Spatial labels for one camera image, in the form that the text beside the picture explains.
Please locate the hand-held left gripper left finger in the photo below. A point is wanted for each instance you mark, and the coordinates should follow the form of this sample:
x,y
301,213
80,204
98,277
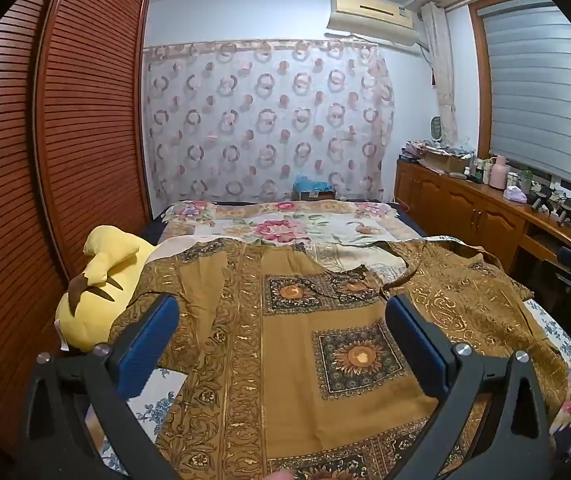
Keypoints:
x,y
148,345

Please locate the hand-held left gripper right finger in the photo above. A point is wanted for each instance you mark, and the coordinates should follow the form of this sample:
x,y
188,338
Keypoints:
x,y
415,345

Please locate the golden patterned garment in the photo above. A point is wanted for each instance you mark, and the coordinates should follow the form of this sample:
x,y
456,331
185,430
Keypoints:
x,y
290,360

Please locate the small black stand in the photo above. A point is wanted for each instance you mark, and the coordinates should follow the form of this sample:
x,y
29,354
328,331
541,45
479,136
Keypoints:
x,y
543,199
568,212

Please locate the blue floral bed sheet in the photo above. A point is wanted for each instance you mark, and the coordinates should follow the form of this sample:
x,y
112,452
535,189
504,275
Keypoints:
x,y
160,395

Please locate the yellow plush toy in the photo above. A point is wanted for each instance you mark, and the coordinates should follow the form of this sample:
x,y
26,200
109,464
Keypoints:
x,y
95,310

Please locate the lilac pouch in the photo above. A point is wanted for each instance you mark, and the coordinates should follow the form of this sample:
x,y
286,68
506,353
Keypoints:
x,y
515,194

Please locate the beige pillow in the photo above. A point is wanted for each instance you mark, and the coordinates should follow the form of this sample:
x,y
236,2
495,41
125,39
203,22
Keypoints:
x,y
170,249

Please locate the pink thermos jug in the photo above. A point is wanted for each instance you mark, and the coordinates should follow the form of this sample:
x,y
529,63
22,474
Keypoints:
x,y
498,175

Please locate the wooden sideboard cabinet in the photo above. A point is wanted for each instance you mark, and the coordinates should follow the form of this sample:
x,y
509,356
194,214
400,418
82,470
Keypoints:
x,y
465,205

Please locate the pink floral blanket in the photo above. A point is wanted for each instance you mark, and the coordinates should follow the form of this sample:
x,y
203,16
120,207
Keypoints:
x,y
285,227

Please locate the grey window blind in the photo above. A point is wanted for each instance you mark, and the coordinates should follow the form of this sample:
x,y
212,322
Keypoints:
x,y
540,85

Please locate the cardboard box with blue cloth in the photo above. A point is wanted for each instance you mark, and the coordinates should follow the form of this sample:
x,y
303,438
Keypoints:
x,y
313,187

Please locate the small green desk fan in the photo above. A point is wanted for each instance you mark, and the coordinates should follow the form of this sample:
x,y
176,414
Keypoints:
x,y
438,129

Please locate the wooden louvered wardrobe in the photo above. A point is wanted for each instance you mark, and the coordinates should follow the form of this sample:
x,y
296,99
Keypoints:
x,y
80,135

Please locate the beige window curtain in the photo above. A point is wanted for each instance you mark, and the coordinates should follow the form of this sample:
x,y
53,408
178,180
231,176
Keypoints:
x,y
443,75

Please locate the circle-patterned sheer curtain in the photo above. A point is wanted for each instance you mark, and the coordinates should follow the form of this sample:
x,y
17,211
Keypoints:
x,y
265,125

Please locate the beige air conditioner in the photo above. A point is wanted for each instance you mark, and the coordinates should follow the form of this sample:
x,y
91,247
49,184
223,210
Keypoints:
x,y
365,15

